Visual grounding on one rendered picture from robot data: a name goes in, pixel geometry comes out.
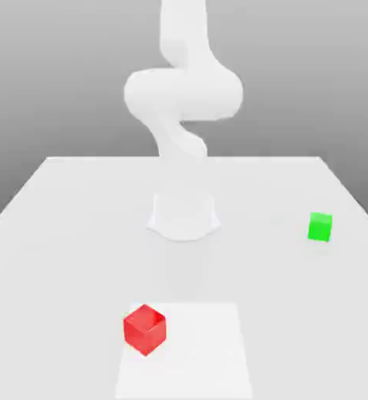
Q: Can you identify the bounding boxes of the small red cube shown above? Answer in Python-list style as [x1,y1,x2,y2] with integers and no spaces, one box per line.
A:
[123,303,167,358]

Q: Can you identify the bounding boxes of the small green cube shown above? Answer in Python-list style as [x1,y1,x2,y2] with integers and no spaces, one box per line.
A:
[307,211,334,243]

